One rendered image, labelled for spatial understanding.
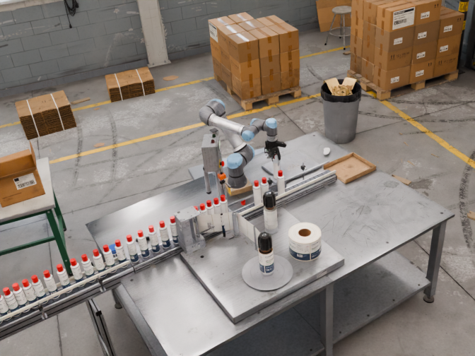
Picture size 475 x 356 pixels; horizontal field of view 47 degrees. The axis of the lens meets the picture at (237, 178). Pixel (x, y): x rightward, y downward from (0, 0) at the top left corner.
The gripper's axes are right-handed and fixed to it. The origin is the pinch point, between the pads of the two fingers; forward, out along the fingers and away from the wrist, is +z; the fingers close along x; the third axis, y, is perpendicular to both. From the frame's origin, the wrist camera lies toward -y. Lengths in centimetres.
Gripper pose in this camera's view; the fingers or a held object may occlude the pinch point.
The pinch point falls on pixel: (276, 162)
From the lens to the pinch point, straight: 397.2
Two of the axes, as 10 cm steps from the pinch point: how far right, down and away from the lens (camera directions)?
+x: 5.2, 4.4, -7.3
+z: 0.9, 8.3, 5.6
